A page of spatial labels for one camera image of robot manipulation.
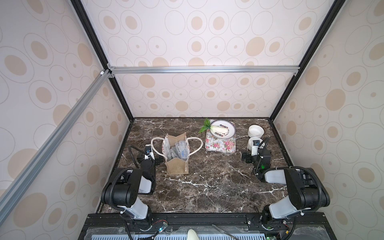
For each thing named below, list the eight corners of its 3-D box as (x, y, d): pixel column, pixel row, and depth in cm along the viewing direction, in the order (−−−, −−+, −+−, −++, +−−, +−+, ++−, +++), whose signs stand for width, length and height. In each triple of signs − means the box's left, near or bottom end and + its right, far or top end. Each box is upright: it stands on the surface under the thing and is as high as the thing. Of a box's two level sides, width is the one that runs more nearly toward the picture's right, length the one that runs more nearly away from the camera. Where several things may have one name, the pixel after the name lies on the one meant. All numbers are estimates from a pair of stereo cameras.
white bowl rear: (248, 138, 110) (250, 134, 107) (246, 128, 116) (247, 124, 113) (263, 138, 110) (265, 134, 107) (259, 128, 116) (261, 124, 113)
